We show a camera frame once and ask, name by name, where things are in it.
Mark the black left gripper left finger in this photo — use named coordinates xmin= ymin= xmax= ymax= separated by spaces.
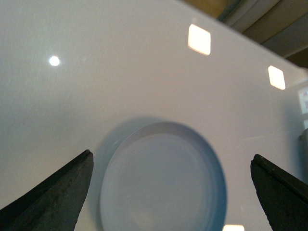
xmin=0 ymin=150 xmax=94 ymax=231

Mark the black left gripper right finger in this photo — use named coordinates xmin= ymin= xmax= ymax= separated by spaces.
xmin=250 ymin=154 xmax=308 ymax=231

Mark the light blue round plate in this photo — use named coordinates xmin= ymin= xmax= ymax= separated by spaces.
xmin=100 ymin=122 xmax=227 ymax=231

